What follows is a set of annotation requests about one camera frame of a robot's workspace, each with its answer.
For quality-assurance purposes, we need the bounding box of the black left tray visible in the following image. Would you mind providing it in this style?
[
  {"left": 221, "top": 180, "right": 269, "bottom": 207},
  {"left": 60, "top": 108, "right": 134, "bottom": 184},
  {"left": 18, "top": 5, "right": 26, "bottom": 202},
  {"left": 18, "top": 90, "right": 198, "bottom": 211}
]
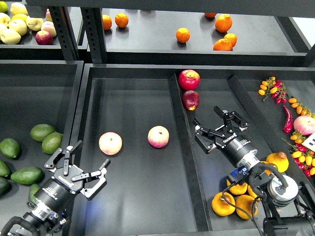
[{"left": 0, "top": 59, "right": 85, "bottom": 236}]

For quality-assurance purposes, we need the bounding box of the pink apple centre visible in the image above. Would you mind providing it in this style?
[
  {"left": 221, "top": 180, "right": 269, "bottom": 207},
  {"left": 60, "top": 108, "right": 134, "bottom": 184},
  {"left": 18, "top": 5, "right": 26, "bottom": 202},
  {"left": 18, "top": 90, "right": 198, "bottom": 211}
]
[{"left": 148, "top": 125, "right": 169, "bottom": 148}]

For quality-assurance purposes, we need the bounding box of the pink apple left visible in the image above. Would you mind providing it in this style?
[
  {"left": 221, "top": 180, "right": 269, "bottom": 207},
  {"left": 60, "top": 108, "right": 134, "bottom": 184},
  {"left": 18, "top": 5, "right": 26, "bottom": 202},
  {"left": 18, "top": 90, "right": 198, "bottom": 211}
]
[{"left": 98, "top": 132, "right": 123, "bottom": 155}]

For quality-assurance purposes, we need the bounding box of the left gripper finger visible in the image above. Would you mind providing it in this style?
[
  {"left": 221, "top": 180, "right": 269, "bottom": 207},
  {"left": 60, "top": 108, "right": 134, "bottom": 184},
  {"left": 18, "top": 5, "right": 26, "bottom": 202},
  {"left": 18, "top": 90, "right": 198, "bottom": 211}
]
[
  {"left": 71, "top": 158, "right": 110, "bottom": 201},
  {"left": 44, "top": 140, "right": 83, "bottom": 176}
]

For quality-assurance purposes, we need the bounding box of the black cable right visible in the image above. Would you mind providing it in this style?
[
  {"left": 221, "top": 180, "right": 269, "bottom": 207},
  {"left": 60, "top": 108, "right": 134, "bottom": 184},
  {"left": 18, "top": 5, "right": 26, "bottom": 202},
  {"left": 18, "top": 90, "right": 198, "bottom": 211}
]
[{"left": 221, "top": 183, "right": 265, "bottom": 236}]

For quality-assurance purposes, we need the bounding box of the orange under top shelf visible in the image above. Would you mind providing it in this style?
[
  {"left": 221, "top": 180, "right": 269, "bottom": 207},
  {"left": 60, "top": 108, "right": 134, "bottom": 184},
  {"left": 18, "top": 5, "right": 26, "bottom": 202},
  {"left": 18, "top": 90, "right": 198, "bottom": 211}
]
[{"left": 204, "top": 12, "right": 217, "bottom": 19}]

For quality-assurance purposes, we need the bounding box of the bright red apple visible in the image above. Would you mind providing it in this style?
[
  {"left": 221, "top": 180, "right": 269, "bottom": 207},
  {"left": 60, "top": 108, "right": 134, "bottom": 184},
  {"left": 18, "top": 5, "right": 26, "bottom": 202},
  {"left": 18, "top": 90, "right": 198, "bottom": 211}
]
[{"left": 179, "top": 69, "right": 200, "bottom": 90}]

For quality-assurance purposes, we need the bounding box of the light green avocado upper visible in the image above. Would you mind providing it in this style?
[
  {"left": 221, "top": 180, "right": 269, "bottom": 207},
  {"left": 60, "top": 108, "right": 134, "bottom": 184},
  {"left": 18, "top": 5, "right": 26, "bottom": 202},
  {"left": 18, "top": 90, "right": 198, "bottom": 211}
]
[{"left": 30, "top": 123, "right": 56, "bottom": 142}]

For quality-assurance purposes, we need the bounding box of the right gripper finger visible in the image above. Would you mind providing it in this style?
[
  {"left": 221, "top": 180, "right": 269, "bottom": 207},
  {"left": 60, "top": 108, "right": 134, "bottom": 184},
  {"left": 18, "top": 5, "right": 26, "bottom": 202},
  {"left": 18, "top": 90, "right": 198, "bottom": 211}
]
[
  {"left": 214, "top": 106, "right": 249, "bottom": 138},
  {"left": 192, "top": 118, "right": 225, "bottom": 148}
]

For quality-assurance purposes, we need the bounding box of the black tray divider right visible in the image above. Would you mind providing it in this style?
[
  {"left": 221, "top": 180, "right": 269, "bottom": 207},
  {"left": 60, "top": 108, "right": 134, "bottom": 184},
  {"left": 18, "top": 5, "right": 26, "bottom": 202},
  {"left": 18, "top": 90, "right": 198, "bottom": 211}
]
[{"left": 227, "top": 74, "right": 315, "bottom": 202}]

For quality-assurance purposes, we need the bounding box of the orange right small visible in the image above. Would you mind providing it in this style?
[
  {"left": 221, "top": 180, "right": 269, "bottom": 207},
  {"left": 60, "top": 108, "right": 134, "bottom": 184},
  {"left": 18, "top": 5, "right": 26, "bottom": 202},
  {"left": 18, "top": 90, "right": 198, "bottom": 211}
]
[{"left": 224, "top": 33, "right": 238, "bottom": 47}]

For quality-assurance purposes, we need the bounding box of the black tray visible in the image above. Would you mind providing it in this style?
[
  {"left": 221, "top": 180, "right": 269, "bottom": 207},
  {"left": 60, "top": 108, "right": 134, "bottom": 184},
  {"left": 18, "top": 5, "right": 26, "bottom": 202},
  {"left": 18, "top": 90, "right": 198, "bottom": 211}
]
[
  {"left": 63, "top": 64, "right": 315, "bottom": 236},
  {"left": 0, "top": 59, "right": 85, "bottom": 236}
]

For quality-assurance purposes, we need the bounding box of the avocado at lower left edge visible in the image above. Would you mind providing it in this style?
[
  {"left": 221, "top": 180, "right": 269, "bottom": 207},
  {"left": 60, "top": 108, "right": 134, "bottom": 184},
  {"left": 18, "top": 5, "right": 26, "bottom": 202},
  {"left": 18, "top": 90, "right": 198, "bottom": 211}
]
[{"left": 0, "top": 177, "right": 10, "bottom": 195}]

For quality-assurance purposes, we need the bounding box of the light green avocado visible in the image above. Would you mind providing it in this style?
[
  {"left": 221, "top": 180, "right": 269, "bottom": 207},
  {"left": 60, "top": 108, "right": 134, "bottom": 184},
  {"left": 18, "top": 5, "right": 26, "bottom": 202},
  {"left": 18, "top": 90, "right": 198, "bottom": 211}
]
[
  {"left": 41, "top": 132, "right": 63, "bottom": 154},
  {"left": 30, "top": 123, "right": 56, "bottom": 142}
]

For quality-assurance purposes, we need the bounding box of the pink apple right edge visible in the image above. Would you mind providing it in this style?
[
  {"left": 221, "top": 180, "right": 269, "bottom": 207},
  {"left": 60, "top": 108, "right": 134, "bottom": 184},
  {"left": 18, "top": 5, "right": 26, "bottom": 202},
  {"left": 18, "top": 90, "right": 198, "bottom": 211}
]
[{"left": 293, "top": 116, "right": 315, "bottom": 136}]

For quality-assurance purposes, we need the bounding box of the black middle tray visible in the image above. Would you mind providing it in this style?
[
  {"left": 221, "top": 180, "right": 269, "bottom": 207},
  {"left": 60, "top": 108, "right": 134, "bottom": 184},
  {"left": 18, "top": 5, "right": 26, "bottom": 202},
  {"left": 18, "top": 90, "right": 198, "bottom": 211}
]
[{"left": 63, "top": 64, "right": 315, "bottom": 236}]

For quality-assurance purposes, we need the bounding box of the dark green avocado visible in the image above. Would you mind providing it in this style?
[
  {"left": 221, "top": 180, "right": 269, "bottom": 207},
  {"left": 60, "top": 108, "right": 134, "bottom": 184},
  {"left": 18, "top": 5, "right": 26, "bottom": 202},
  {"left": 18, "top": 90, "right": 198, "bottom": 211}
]
[{"left": 28, "top": 183, "right": 41, "bottom": 205}]

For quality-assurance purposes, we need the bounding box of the large orange upper right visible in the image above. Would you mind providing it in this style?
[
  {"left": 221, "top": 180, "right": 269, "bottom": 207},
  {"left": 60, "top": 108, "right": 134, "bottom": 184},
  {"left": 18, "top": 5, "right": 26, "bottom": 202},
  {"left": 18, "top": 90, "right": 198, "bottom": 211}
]
[{"left": 215, "top": 14, "right": 233, "bottom": 32}]

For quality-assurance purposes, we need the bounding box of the pink apple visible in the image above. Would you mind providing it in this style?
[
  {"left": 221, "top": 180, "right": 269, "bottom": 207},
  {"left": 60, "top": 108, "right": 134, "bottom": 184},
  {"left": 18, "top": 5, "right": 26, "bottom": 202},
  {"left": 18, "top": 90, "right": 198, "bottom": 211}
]
[
  {"left": 148, "top": 125, "right": 169, "bottom": 148},
  {"left": 98, "top": 132, "right": 123, "bottom": 155}
]

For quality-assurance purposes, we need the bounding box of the cherry tomato bunch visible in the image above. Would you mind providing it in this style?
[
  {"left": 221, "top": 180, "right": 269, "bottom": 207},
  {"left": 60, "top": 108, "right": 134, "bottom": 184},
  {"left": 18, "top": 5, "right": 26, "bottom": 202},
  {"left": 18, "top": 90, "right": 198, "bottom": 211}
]
[
  {"left": 283, "top": 131, "right": 315, "bottom": 178},
  {"left": 258, "top": 76, "right": 287, "bottom": 104}
]

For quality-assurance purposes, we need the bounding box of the light green avocado lower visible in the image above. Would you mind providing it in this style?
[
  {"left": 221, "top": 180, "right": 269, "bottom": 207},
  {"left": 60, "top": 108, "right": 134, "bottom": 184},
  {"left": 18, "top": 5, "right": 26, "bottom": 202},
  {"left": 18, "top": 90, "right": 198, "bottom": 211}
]
[{"left": 41, "top": 132, "right": 63, "bottom": 154}]

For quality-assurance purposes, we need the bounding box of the black tray divider centre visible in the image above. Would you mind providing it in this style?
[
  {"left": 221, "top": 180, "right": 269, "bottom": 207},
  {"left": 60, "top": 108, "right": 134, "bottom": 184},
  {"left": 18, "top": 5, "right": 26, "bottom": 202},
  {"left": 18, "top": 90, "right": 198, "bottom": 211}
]
[{"left": 168, "top": 74, "right": 212, "bottom": 232}]

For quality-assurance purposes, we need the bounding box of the orange centre shelf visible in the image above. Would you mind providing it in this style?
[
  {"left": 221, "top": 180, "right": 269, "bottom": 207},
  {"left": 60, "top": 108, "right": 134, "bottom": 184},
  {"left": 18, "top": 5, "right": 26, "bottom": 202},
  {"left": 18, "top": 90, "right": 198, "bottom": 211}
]
[{"left": 176, "top": 28, "right": 190, "bottom": 43}]

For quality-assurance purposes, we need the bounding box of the orange cherry tomato string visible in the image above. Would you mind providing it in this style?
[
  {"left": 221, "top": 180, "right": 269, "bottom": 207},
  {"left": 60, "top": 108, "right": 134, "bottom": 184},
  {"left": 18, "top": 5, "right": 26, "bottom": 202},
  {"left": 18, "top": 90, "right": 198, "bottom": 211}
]
[{"left": 288, "top": 96, "right": 314, "bottom": 118}]

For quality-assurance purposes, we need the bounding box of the white label card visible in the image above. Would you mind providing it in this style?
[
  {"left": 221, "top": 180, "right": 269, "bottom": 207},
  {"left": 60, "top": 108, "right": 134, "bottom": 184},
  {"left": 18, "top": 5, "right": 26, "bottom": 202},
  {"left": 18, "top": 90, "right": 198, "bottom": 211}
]
[{"left": 302, "top": 133, "right": 315, "bottom": 151}]

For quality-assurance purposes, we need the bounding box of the orange front right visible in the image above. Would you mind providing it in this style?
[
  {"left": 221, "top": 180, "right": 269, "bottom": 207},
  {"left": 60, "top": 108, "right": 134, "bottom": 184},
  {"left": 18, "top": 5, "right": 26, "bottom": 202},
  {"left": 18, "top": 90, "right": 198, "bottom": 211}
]
[{"left": 213, "top": 38, "right": 233, "bottom": 51}]

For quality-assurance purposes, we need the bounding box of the green avocado lying flat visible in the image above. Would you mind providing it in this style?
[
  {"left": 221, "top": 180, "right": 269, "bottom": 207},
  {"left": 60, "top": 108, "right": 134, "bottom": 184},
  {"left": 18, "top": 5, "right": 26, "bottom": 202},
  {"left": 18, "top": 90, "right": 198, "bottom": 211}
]
[{"left": 10, "top": 166, "right": 43, "bottom": 185}]

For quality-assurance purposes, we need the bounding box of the dark red apple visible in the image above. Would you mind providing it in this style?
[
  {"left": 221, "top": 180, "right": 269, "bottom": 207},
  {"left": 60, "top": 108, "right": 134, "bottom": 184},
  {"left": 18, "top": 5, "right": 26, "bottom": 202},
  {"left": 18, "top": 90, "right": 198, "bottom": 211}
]
[{"left": 182, "top": 90, "right": 200, "bottom": 111}]

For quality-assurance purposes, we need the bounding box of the upper cherry tomato bunch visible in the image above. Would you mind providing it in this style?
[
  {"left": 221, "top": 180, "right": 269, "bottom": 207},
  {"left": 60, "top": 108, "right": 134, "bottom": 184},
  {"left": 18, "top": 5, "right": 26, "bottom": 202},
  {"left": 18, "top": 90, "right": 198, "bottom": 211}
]
[{"left": 258, "top": 76, "right": 287, "bottom": 104}]

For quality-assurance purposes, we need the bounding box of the red chili pepper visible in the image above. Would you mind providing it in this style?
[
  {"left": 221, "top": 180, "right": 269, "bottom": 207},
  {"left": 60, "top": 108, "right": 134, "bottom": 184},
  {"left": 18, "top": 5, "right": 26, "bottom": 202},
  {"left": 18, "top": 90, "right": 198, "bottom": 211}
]
[{"left": 283, "top": 105, "right": 293, "bottom": 133}]

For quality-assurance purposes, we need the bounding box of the green avocado far left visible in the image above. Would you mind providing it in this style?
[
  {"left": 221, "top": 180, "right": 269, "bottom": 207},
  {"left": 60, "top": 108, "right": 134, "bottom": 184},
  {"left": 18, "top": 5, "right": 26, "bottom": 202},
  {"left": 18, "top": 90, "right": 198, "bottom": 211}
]
[{"left": 0, "top": 138, "right": 21, "bottom": 159}]

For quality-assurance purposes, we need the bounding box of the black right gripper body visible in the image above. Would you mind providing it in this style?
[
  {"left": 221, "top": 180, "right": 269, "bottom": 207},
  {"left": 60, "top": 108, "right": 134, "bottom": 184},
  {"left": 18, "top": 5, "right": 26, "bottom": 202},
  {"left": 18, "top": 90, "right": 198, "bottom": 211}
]
[{"left": 202, "top": 135, "right": 258, "bottom": 167}]

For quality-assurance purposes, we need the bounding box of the yellow pear bottom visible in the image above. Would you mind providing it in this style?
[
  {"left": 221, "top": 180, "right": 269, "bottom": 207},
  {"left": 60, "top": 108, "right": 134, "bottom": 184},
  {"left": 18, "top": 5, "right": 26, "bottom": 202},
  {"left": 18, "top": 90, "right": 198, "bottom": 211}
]
[{"left": 235, "top": 195, "right": 254, "bottom": 220}]

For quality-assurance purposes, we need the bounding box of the lower cherry tomato bunch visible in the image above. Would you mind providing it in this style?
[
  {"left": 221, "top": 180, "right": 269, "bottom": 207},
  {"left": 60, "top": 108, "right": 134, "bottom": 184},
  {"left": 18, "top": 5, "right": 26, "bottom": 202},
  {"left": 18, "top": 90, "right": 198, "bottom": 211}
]
[{"left": 283, "top": 131, "right": 315, "bottom": 178}]

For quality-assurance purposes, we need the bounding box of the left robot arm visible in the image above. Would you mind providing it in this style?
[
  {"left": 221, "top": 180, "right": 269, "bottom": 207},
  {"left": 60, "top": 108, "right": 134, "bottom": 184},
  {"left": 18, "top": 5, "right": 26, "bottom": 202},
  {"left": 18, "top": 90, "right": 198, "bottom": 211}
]
[{"left": 0, "top": 141, "right": 110, "bottom": 236}]

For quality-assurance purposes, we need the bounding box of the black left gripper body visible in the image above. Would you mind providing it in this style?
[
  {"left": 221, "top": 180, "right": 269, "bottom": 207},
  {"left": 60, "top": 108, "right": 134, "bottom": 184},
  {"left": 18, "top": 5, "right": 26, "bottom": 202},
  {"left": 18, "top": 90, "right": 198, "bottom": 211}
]
[{"left": 33, "top": 165, "right": 97, "bottom": 216}]

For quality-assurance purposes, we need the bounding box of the red apple on shelf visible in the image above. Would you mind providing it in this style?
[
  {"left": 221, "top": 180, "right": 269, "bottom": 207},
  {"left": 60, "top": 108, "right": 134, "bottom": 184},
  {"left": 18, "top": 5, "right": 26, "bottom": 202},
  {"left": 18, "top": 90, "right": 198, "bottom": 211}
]
[{"left": 35, "top": 30, "right": 54, "bottom": 45}]

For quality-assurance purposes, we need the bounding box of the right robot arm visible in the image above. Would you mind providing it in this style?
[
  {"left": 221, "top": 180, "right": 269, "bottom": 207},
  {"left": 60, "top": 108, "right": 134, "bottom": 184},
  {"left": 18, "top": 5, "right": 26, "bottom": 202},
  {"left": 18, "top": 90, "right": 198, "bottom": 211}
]
[{"left": 192, "top": 106, "right": 315, "bottom": 236}]

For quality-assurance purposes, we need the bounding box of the black tray divider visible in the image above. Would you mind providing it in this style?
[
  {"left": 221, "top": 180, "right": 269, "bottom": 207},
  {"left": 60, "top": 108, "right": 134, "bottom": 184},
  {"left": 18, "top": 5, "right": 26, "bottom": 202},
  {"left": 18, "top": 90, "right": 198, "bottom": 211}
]
[
  {"left": 168, "top": 74, "right": 212, "bottom": 232},
  {"left": 227, "top": 74, "right": 315, "bottom": 202}
]

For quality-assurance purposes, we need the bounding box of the avocado at edge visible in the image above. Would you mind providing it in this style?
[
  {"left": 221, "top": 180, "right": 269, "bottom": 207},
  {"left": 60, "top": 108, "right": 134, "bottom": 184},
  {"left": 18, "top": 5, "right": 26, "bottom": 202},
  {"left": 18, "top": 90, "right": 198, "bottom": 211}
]
[
  {"left": 0, "top": 160, "right": 11, "bottom": 177},
  {"left": 0, "top": 177, "right": 10, "bottom": 195}
]

